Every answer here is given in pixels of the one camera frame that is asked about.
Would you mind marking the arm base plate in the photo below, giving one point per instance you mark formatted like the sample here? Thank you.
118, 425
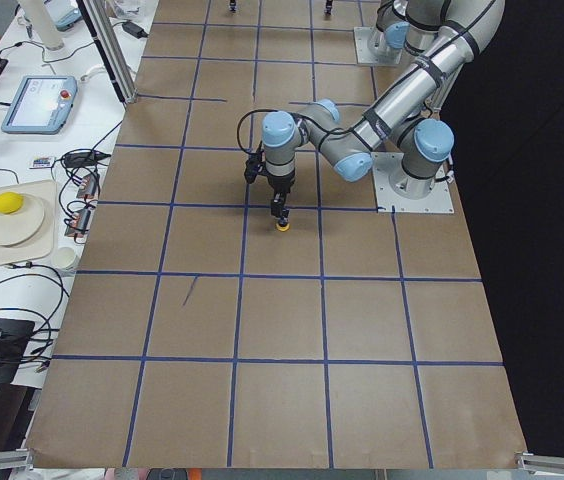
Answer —
363, 53
397, 192

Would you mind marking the yellow push button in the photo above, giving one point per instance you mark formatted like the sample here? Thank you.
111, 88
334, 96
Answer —
282, 222

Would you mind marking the beige plate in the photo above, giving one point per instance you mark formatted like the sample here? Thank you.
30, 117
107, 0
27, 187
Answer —
21, 225

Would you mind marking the beige tray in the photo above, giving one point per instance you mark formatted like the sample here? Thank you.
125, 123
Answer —
42, 242

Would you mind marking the teach pendant tablet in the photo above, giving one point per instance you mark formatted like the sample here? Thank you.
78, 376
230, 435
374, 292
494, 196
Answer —
41, 105

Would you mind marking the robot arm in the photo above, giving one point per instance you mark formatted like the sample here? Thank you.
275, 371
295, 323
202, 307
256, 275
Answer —
439, 37
388, 36

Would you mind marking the aluminium frame post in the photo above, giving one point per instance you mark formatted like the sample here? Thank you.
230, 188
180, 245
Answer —
102, 33

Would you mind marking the yellow lemon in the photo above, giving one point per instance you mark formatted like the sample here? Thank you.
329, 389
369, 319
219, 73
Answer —
10, 202

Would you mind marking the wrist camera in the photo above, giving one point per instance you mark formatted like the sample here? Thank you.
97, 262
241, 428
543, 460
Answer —
253, 166

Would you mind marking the white paper cup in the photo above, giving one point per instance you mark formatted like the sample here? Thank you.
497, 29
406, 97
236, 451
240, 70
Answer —
65, 260

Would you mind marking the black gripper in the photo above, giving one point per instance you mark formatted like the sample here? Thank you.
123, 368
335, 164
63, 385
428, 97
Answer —
280, 185

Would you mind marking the black power adapter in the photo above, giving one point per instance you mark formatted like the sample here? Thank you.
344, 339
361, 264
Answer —
134, 30

